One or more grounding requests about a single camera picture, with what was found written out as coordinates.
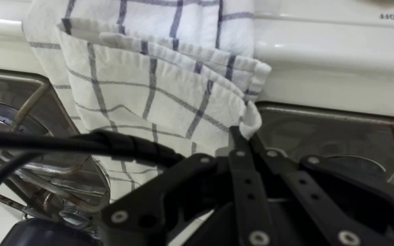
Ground black cast iron burner grate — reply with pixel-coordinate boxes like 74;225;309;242
0;67;112;216
254;101;394;186

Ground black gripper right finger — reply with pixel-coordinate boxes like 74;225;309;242
250;132;394;246

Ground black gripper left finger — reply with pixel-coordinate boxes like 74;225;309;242
98;125;276;246

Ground white checkered kitchen towel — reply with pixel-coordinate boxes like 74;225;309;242
22;0;273;202

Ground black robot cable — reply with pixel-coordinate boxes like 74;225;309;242
0;127;186;209

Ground white gas oven range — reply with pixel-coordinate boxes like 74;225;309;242
0;0;394;246

